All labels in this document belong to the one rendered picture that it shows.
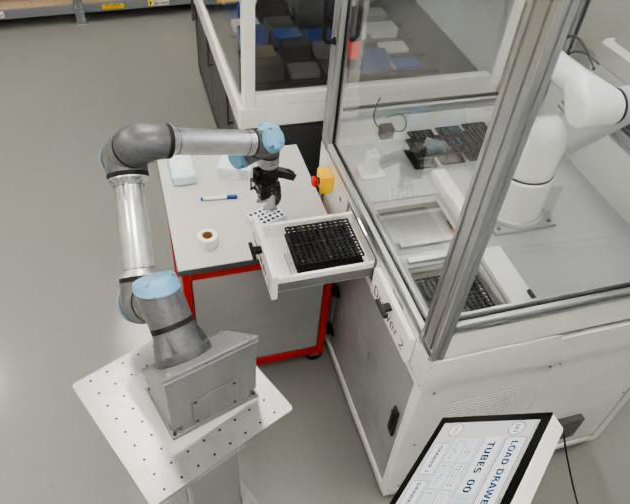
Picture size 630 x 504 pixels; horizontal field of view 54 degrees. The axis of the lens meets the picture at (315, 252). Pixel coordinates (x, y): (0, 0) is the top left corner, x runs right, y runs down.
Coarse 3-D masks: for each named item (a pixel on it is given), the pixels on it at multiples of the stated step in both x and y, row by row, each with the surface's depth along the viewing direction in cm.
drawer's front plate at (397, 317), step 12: (384, 276) 189; (372, 288) 197; (384, 288) 186; (384, 300) 188; (396, 300) 182; (396, 312) 180; (396, 324) 181; (408, 324) 176; (396, 336) 183; (408, 336) 173; (408, 348) 175; (408, 360) 180
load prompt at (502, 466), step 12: (504, 444) 129; (516, 444) 127; (504, 456) 126; (516, 456) 124; (492, 468) 125; (504, 468) 123; (492, 480) 122; (504, 480) 120; (480, 492) 121; (492, 492) 119
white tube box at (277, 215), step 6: (258, 210) 225; (264, 210) 227; (276, 210) 226; (246, 216) 223; (258, 216) 224; (264, 216) 223; (270, 216) 225; (276, 216) 224; (282, 216) 224; (246, 222) 225; (264, 222) 222; (270, 222) 221
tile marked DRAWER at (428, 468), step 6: (438, 444) 144; (444, 444) 142; (432, 450) 143; (438, 450) 142; (444, 450) 140; (432, 456) 141; (438, 456) 140; (426, 462) 141; (432, 462) 139; (438, 462) 138; (420, 468) 140; (426, 468) 139; (432, 468) 137; (420, 474) 138; (426, 474) 137; (432, 474) 135
